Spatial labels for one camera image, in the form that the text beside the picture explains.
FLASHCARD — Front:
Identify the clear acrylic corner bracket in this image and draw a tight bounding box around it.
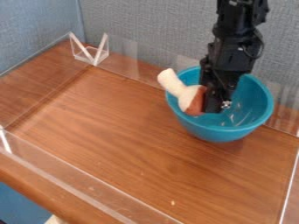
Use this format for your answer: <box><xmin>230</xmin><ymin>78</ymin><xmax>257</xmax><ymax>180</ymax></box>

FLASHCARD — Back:
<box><xmin>69</xmin><ymin>32</ymin><xmax>109</xmax><ymax>67</ymax></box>

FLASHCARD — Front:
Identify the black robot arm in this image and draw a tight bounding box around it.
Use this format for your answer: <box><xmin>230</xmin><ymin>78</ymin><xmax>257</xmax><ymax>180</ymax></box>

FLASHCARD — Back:
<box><xmin>200</xmin><ymin>0</ymin><xmax>269</xmax><ymax>113</ymax></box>

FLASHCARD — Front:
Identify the clear acrylic barrier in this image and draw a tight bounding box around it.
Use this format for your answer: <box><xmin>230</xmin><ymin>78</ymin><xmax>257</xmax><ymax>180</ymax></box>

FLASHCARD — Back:
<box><xmin>98</xmin><ymin>34</ymin><xmax>299</xmax><ymax>137</ymax></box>
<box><xmin>0</xmin><ymin>127</ymin><xmax>181</xmax><ymax>224</ymax></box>

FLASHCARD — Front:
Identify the clear acrylic back barrier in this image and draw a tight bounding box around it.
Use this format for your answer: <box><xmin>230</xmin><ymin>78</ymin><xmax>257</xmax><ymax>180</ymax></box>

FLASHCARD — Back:
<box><xmin>98</xmin><ymin>34</ymin><xmax>299</xmax><ymax>137</ymax></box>

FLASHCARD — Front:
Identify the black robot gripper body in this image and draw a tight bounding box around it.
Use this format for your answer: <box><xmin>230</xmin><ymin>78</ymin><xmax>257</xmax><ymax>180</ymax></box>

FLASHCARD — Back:
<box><xmin>200</xmin><ymin>30</ymin><xmax>264</xmax><ymax>78</ymax></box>

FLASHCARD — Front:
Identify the brown and white toy mushroom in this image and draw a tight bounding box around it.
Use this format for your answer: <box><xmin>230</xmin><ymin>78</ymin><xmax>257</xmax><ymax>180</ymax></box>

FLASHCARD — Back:
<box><xmin>157</xmin><ymin>68</ymin><xmax>206</xmax><ymax>116</ymax></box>

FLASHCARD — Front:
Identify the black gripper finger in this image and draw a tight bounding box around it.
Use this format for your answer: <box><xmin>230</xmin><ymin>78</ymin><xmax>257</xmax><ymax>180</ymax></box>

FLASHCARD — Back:
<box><xmin>200</xmin><ymin>68</ymin><xmax>242</xmax><ymax>113</ymax></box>

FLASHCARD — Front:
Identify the blue plastic bowl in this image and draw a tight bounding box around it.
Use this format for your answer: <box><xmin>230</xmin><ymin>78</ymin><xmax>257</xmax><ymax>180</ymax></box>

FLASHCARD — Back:
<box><xmin>164</xmin><ymin>74</ymin><xmax>274</xmax><ymax>143</ymax></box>

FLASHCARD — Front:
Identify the clear acrylic front barrier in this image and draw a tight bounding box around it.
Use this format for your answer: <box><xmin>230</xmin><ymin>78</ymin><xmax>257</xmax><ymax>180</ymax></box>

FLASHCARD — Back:
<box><xmin>0</xmin><ymin>127</ymin><xmax>181</xmax><ymax>224</ymax></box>

